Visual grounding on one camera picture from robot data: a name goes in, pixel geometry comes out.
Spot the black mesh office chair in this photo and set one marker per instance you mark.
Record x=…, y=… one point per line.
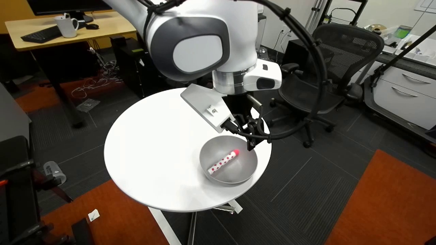
x=350, y=49

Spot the green box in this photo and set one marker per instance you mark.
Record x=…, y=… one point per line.
x=403, y=31

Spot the white drawer cabinet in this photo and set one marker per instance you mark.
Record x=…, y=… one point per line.
x=410, y=96

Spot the black computer tower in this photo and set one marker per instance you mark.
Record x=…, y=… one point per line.
x=132, y=68

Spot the black electric scooter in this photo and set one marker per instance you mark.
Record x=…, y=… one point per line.
x=400, y=122

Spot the small white floor tag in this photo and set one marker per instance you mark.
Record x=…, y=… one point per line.
x=93, y=215

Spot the black stand post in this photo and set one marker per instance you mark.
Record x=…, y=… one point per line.
x=83, y=232

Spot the black computer mouse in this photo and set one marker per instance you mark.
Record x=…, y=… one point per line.
x=92, y=25

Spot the black monitor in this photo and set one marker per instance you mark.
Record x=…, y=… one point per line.
x=59, y=4

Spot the white mug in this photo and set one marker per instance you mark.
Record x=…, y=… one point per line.
x=69, y=25

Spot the grey round bowl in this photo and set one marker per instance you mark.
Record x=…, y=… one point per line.
x=227, y=174

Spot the flat black keyboard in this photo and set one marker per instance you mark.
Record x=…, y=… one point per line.
x=42, y=34

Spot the red and white marker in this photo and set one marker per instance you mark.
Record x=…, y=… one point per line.
x=224, y=160

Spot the light wooden desk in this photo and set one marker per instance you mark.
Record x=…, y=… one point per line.
x=104, y=24

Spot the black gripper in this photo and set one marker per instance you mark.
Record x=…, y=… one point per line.
x=247, y=108

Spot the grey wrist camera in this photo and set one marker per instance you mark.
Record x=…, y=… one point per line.
x=207, y=103

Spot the white metal table base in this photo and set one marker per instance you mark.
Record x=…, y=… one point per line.
x=164, y=225

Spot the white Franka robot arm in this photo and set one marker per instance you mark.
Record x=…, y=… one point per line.
x=200, y=27

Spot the grey floor box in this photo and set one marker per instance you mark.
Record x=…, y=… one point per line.
x=88, y=104

